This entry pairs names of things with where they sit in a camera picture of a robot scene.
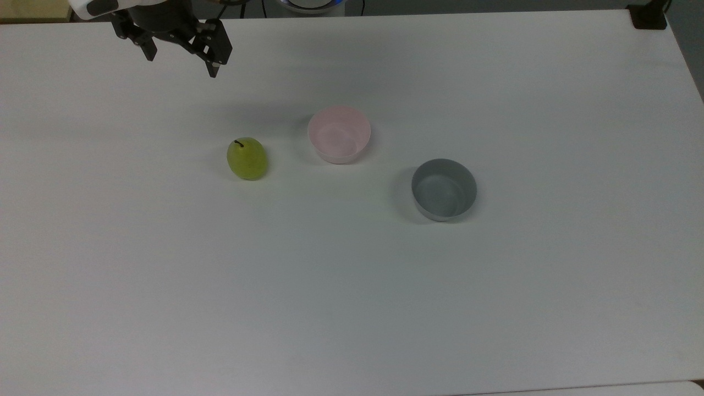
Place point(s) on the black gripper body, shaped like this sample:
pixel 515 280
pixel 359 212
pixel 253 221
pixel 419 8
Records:
pixel 159 19

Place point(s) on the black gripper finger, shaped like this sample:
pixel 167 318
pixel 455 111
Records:
pixel 215 47
pixel 147 48

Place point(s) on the green pear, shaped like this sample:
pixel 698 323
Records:
pixel 247 159

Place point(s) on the round robot base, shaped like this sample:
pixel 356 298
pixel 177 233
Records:
pixel 311 4

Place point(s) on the pink bowl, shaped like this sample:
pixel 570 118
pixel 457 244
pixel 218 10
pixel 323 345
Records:
pixel 339 135

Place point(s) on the gray bowl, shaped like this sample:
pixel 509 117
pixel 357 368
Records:
pixel 444 190

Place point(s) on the black tripod legs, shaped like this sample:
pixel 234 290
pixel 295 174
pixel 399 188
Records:
pixel 234 4

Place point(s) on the wooden furniture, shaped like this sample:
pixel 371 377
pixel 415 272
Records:
pixel 33 10

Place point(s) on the black table clamp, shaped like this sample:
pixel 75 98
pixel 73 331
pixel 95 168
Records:
pixel 649 15

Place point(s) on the white adjacent table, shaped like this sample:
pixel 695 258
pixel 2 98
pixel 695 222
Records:
pixel 594 389

